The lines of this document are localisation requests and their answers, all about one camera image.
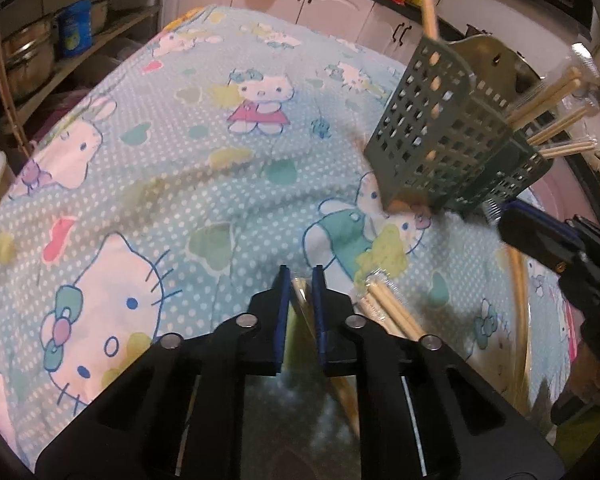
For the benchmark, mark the dark green utensil basket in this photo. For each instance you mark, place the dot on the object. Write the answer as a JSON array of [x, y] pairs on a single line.
[[443, 141]]

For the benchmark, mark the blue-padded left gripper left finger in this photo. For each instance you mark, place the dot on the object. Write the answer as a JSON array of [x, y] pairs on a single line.
[[266, 348]]

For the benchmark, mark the white kitchen base cabinets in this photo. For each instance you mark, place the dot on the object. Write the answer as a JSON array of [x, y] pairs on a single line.
[[365, 23]]

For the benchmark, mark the wrapped chopsticks on cloth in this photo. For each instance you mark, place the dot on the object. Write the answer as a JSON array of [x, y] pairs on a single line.
[[378, 300]]

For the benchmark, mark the lower wooden chopstick in basket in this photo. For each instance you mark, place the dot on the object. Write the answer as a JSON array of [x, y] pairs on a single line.
[[568, 149]]

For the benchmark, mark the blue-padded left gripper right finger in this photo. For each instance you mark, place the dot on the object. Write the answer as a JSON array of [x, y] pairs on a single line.
[[330, 311]]

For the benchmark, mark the chopsticks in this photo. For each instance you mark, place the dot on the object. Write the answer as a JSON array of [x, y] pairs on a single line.
[[342, 386], [378, 300]]

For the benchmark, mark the wooden shelf rack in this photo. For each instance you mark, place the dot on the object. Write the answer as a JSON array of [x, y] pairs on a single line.
[[110, 19]]

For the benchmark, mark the upright wooden chopstick in basket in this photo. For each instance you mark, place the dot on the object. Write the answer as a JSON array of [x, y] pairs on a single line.
[[429, 19]]

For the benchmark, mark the steel pot on shelf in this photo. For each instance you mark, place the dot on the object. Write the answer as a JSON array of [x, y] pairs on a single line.
[[29, 58]]

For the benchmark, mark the Hello Kitty blue tablecloth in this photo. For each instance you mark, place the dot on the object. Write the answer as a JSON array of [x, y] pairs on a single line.
[[132, 242]]

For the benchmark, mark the wooden chopstick pair in basket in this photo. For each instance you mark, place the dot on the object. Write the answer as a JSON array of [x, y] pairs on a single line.
[[547, 97]]

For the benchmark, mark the blue plastic canister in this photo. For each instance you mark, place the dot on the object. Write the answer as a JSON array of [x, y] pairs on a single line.
[[75, 28]]

